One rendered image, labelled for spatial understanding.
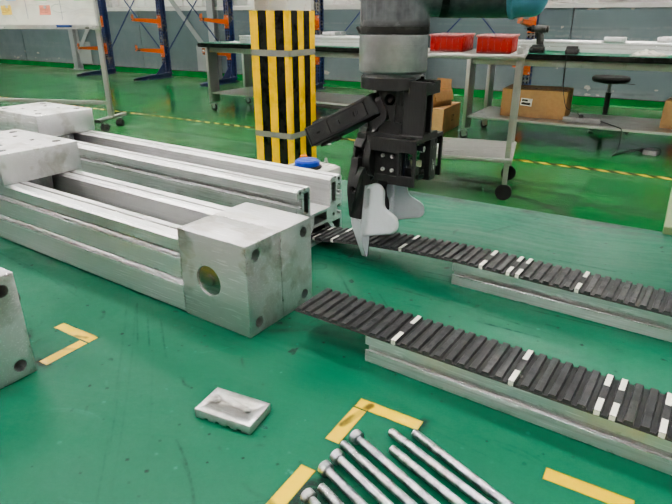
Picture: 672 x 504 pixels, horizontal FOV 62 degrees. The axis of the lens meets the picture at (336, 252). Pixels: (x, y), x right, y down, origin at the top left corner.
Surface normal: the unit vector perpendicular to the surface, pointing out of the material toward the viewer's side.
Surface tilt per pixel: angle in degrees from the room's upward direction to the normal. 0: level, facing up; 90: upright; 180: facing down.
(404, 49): 90
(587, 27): 90
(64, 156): 90
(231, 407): 0
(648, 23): 90
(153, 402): 0
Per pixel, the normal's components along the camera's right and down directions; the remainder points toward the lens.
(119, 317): 0.00, -0.92
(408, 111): -0.56, 0.33
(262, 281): 0.83, 0.22
